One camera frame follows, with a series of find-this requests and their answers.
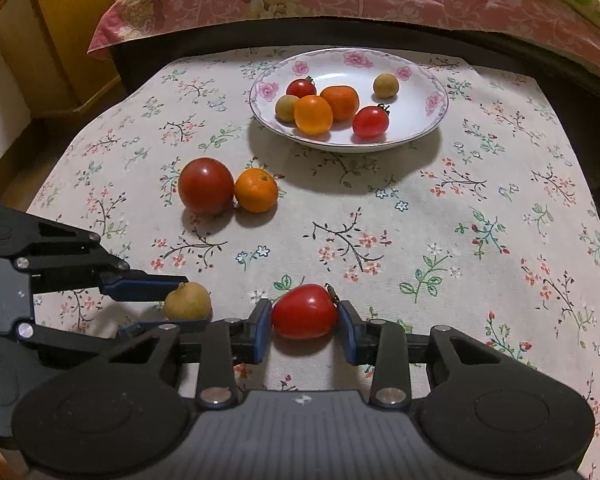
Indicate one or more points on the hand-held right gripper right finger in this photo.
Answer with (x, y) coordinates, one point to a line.
(347, 332)

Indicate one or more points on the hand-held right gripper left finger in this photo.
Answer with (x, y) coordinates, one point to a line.
(262, 332)

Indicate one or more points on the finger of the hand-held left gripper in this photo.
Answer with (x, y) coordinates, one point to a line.
(140, 287)
(130, 331)

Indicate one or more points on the oblong red tomato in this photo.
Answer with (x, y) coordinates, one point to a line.
(305, 311)

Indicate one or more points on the large tan longan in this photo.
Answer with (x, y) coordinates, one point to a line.
(188, 301)

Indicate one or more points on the round red tomato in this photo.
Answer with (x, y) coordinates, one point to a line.
(370, 122)

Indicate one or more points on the yellow-orange tomato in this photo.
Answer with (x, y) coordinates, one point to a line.
(313, 115)

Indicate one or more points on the small tan longan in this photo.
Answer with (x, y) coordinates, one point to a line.
(285, 108)

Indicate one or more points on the white floral-rim plate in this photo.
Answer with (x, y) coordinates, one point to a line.
(415, 110)

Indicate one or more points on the small red cherry tomato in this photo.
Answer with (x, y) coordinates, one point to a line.
(301, 88)

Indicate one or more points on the large dark red tomato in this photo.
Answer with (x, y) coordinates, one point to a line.
(206, 186)

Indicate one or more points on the orange with green stem end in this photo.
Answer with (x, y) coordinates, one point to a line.
(255, 191)

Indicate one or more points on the floral tablecloth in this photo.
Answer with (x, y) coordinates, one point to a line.
(455, 240)

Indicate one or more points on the orange tangerine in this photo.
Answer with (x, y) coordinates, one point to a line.
(341, 101)

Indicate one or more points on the olive-brown longan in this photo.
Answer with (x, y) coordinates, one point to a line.
(385, 85)

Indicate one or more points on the yellow wooden cabinet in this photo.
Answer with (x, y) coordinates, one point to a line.
(70, 45)

